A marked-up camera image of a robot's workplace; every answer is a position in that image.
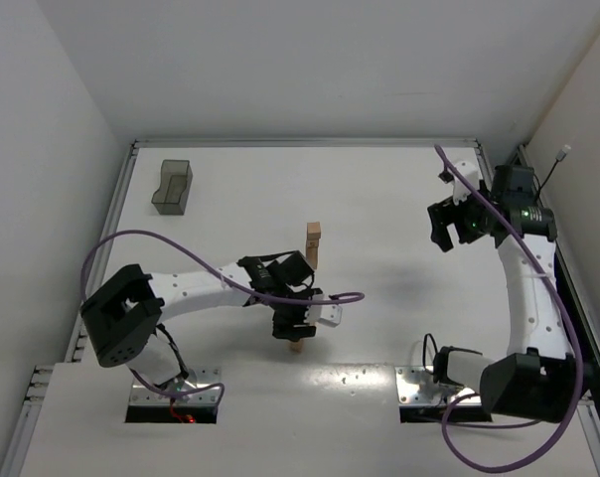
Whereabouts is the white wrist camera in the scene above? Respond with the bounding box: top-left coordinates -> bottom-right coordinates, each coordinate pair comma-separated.
305,294 -> 343,328
439,159 -> 481,206

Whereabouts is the metal base plate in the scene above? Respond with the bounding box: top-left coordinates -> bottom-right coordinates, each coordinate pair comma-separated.
129,366 -> 225,407
394,366 -> 474,408

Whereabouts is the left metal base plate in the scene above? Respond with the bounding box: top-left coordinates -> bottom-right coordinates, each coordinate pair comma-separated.
129,366 -> 225,407

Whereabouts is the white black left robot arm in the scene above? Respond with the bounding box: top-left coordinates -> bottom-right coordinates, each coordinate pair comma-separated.
80,251 -> 324,389

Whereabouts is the striped wooden block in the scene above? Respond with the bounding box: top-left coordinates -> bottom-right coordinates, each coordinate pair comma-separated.
305,246 -> 319,270

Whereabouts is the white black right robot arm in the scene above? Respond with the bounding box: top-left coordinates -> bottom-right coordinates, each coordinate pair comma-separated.
427,160 -> 576,423

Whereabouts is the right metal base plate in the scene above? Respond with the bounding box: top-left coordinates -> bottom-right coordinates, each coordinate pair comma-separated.
394,366 -> 474,408

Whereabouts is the black base cable loop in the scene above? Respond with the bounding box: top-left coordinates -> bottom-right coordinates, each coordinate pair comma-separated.
422,333 -> 443,384

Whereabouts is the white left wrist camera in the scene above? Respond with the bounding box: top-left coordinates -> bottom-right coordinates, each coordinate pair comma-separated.
305,294 -> 343,328

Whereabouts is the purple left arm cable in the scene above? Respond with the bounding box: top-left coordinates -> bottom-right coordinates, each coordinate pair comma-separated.
79,229 -> 366,403

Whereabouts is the translucent grey plastic bin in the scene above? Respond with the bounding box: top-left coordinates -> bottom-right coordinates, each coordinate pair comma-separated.
151,159 -> 193,216

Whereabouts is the black wall cable with plug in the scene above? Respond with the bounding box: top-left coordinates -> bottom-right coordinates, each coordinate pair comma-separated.
532,143 -> 573,200

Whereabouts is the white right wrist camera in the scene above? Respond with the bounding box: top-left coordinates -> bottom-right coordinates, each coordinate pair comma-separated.
439,159 -> 481,206

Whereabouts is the aluminium table frame rail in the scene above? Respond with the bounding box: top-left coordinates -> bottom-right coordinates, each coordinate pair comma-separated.
134,137 -> 481,149

